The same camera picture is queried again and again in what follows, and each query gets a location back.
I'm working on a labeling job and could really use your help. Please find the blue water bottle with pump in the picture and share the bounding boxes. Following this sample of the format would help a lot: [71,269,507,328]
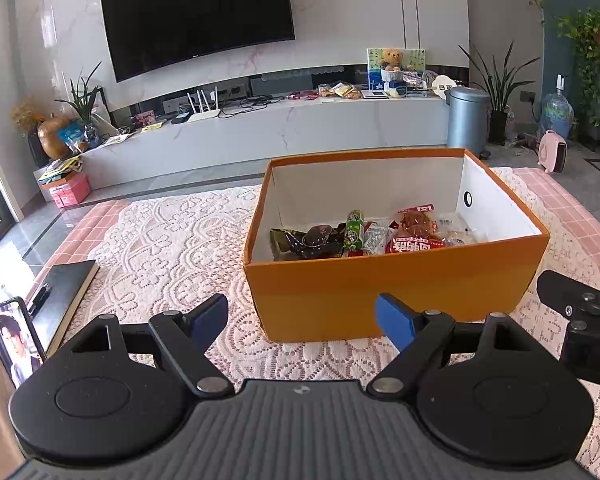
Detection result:
[539,74,576,140]

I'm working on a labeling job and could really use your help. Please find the dark green snack packet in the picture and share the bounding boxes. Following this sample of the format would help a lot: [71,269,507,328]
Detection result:
[270,228,308,261]

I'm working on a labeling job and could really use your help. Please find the pink space heater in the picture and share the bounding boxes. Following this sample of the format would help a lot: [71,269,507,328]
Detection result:
[537,130,570,175]

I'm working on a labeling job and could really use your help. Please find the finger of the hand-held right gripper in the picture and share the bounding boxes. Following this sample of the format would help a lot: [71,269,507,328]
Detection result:
[536,270,600,322]

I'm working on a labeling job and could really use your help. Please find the black notebook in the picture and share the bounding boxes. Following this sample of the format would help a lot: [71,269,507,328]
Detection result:
[27,260,101,358]

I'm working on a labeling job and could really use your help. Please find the grey pedal trash can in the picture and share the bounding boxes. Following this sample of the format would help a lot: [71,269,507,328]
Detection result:
[445,86,491,157]

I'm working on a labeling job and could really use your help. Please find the pink checked tablecloth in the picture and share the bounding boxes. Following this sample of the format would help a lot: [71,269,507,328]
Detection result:
[50,167,600,301]

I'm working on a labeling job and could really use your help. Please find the black cables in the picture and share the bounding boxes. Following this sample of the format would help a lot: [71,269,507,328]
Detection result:
[220,92,286,111]

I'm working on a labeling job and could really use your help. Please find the blue packet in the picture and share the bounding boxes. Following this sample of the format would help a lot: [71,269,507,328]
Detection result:
[57,120,88,153]

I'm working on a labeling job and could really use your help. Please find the white router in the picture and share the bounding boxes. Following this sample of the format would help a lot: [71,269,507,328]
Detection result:
[186,87,221,123]

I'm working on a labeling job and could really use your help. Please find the silver and green snack packet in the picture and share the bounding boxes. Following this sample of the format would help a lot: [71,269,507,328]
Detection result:
[346,210,366,252]

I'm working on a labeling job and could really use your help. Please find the snack packets on console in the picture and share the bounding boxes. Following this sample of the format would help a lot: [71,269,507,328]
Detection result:
[317,81,363,100]

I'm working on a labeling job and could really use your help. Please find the white marble tv console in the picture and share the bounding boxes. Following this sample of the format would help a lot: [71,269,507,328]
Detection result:
[77,95,453,188]

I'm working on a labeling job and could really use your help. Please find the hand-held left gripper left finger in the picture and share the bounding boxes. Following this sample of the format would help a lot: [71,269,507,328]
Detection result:
[60,294,235,397]

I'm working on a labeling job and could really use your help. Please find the clear packet of brown snack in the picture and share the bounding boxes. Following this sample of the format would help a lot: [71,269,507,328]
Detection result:
[300,224,347,260]

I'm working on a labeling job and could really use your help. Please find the leafy plant in glass vase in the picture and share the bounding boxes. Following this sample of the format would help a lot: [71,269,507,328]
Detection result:
[55,62,113,148]

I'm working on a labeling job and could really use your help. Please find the golden vase with dried flowers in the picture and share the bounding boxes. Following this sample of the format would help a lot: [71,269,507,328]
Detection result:
[11,100,73,161]

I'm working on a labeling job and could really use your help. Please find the white lace tablecloth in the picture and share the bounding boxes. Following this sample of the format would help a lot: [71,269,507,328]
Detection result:
[45,167,600,478]

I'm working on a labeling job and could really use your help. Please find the green photo board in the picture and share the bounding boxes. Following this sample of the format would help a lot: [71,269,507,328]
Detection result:
[366,48,427,86]

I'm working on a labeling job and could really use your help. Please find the stack of papers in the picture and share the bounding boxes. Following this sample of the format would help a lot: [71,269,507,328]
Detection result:
[36,156,83,183]

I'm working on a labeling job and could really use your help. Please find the black wall television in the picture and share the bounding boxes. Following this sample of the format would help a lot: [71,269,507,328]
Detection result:
[100,0,297,83]

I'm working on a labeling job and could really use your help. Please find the brown teddy bear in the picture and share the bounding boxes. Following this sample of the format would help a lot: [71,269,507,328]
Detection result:
[378,48,405,72]

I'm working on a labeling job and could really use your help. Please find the smartphone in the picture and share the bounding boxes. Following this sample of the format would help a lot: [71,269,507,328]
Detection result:
[0,296,47,391]

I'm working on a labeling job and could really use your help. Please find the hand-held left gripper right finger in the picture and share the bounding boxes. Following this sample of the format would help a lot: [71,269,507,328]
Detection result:
[367,294,546,395]

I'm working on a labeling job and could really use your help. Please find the orange cardboard box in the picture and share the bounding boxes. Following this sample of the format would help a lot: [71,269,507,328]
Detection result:
[242,147,551,342]

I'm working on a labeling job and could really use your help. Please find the long-leaf plant in black pot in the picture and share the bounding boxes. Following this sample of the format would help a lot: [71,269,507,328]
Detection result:
[457,42,543,147]

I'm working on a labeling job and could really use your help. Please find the green climbing plant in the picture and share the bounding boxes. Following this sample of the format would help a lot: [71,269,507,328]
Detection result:
[555,9,600,126]

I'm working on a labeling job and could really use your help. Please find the pink box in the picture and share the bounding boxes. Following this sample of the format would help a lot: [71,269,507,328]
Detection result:
[40,172,92,209]

